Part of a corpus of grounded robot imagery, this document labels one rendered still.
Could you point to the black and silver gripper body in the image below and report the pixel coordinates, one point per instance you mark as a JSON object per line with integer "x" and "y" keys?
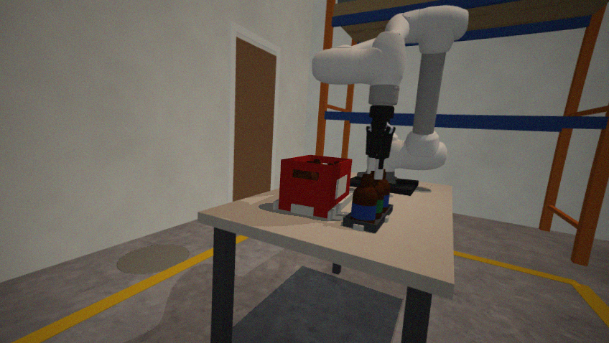
{"x": 384, "y": 112}

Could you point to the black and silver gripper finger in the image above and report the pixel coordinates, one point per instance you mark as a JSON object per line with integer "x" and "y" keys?
{"x": 383, "y": 153}
{"x": 371, "y": 150}

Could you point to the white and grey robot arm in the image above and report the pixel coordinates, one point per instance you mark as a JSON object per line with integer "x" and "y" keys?
{"x": 380, "y": 63}

